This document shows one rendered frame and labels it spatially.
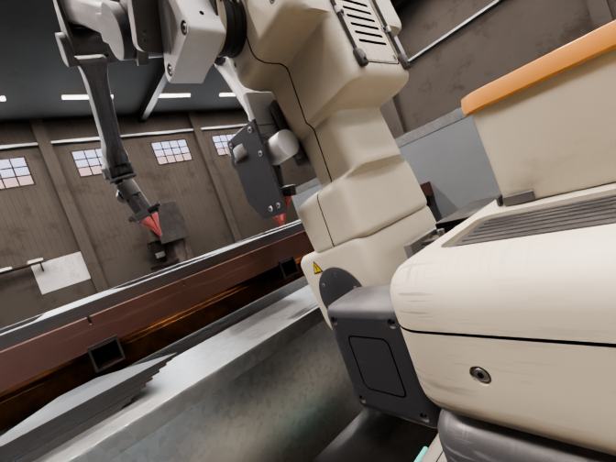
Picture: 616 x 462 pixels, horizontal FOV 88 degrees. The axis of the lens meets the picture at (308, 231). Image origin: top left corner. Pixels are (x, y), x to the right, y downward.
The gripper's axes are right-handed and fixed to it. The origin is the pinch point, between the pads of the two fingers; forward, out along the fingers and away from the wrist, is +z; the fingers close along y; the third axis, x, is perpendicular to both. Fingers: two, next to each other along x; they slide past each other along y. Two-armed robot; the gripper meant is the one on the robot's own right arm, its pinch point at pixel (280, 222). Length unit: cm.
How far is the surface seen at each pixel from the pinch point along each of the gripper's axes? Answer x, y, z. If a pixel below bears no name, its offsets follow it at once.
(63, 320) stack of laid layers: -48.5, -7.4, 6.0
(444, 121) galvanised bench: 81, 5, -18
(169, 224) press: 238, -943, 112
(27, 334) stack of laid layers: -54, -7, 6
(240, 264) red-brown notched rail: -12.6, -2.7, 7.4
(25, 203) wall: -64, -1107, -25
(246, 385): -23.0, 7.1, 30.9
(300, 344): -6.6, 6.8, 30.0
